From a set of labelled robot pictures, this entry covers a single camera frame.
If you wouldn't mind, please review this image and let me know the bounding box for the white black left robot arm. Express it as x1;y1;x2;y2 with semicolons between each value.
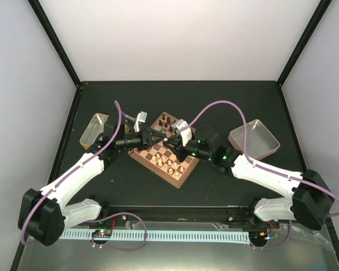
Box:
18;124;166;246

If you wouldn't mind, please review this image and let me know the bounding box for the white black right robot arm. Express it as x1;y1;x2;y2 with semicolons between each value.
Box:
163;126;334;230

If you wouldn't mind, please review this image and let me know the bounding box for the right controller circuit board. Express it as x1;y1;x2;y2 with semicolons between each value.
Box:
253;231;279;240

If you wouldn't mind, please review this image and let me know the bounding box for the controller circuit board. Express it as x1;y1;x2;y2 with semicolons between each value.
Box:
253;231;279;240
92;229;112;238

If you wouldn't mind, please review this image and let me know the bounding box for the left controller circuit board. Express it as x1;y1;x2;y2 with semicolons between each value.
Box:
92;229;112;238

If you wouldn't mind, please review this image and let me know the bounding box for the wooden chessboard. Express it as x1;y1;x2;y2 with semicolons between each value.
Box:
128;112;199;189

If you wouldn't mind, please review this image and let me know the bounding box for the yellow metal tin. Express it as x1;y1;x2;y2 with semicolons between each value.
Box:
80;113;118;150

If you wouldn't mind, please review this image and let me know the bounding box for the pink metal tin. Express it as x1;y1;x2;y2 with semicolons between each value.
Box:
228;119;280;160

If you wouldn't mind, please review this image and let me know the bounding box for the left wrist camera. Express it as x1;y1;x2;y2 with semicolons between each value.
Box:
133;111;147;132

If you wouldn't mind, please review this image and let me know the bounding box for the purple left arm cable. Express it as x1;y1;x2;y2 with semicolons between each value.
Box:
20;100;142;246

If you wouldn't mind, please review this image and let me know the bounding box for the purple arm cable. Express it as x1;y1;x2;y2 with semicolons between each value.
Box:
186;100;339;217
20;100;142;246

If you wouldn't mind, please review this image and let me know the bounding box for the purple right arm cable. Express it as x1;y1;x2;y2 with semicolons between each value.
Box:
186;100;339;217

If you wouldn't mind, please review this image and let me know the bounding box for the black rear mounting rail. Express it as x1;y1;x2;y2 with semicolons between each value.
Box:
101;205;333;226

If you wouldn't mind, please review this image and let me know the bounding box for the white slotted cable duct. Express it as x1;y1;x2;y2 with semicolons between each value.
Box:
60;229;250;244

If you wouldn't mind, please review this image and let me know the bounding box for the black left frame post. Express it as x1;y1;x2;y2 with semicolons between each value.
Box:
28;0;81;87

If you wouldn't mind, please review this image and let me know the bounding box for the black frame post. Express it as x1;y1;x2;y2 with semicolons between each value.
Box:
28;0;81;87
277;0;332;87

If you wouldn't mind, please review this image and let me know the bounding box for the black right frame post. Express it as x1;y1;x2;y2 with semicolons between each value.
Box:
277;0;332;87

